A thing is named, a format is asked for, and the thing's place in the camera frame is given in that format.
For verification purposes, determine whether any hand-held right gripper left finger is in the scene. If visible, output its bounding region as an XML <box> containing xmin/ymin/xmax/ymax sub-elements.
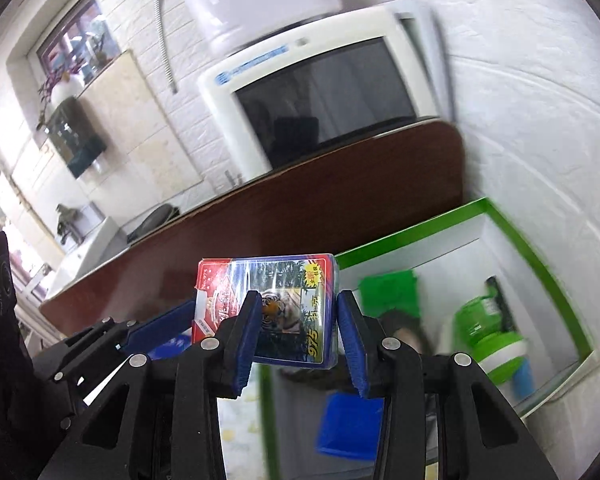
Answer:
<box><xmin>37</xmin><ymin>290</ymin><xmax>264</xmax><ymax>480</ymax></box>

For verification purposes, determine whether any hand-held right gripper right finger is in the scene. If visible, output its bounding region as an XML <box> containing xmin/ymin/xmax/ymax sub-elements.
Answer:
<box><xmin>336</xmin><ymin>289</ymin><xmax>561</xmax><ymax>480</ymax></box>

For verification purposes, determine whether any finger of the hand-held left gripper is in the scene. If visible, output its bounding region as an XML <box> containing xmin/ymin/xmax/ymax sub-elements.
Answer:
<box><xmin>32</xmin><ymin>345</ymin><xmax>131</xmax><ymax>432</ymax></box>
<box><xmin>60</xmin><ymin>304</ymin><xmax>202</xmax><ymax>362</ymax></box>

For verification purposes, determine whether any blue medicine box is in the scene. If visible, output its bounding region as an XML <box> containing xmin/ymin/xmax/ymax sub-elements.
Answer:
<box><xmin>147</xmin><ymin>327</ymin><xmax>196</xmax><ymax>361</ymax></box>

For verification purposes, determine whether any dark grey hair claw clip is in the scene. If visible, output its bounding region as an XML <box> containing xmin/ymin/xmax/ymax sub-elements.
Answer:
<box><xmin>379</xmin><ymin>307</ymin><xmax>433</xmax><ymax>361</ymax></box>

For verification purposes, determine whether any playing card pack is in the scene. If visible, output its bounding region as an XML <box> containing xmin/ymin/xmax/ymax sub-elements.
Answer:
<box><xmin>192</xmin><ymin>254</ymin><xmax>342</xmax><ymax>372</ymax></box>

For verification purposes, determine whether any green plastic item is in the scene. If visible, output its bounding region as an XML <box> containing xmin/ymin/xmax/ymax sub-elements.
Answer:
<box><xmin>357</xmin><ymin>269</ymin><xmax>422</xmax><ymax>319</ymax></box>

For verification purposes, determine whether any green mouthwash bottle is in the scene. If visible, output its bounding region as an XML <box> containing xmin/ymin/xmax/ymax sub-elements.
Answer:
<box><xmin>452</xmin><ymin>294</ymin><xmax>537</xmax><ymax>397</ymax></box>

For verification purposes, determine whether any green-rimmed cardboard box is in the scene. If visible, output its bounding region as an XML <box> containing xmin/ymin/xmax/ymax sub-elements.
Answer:
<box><xmin>257</xmin><ymin>197</ymin><xmax>597</xmax><ymax>480</ymax></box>

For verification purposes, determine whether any small blue box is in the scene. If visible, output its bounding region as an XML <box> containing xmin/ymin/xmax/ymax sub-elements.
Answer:
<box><xmin>314</xmin><ymin>392</ymin><xmax>386</xmax><ymax>461</ymax></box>

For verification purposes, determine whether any white sink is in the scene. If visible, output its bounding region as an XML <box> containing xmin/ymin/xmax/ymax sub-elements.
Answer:
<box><xmin>44</xmin><ymin>215</ymin><xmax>128</xmax><ymax>302</ymax></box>

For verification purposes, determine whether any brown wooden board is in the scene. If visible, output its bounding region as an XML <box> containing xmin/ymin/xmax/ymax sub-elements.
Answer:
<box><xmin>39</xmin><ymin>120</ymin><xmax>467</xmax><ymax>352</ymax></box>

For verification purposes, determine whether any dark faucet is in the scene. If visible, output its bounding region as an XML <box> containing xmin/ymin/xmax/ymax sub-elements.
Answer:
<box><xmin>55</xmin><ymin>202</ymin><xmax>94</xmax><ymax>247</ymax></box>

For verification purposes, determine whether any beige stone board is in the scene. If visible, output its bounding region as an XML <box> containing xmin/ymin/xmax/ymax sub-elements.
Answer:
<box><xmin>77</xmin><ymin>49</ymin><xmax>205</xmax><ymax>207</ymax></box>

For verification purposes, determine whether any dark glass tank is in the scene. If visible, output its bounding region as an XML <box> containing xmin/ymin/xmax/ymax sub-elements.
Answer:
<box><xmin>42</xmin><ymin>97</ymin><xmax>107</xmax><ymax>179</ymax></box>

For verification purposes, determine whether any white water purifier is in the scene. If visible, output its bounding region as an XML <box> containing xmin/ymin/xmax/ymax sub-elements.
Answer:
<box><xmin>197</xmin><ymin>7</ymin><xmax>455</xmax><ymax>182</ymax></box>

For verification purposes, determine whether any potted plant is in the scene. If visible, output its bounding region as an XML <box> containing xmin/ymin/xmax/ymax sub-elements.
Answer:
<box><xmin>36</xmin><ymin>62</ymin><xmax>84</xmax><ymax>133</ymax></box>

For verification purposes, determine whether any window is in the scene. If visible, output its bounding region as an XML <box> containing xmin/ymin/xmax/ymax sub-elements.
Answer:
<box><xmin>34</xmin><ymin>0</ymin><xmax>124</xmax><ymax>87</ymax></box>

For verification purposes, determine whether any flexible metal hose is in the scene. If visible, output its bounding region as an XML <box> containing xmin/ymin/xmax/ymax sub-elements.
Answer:
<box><xmin>155</xmin><ymin>0</ymin><xmax>179</xmax><ymax>96</ymax></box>

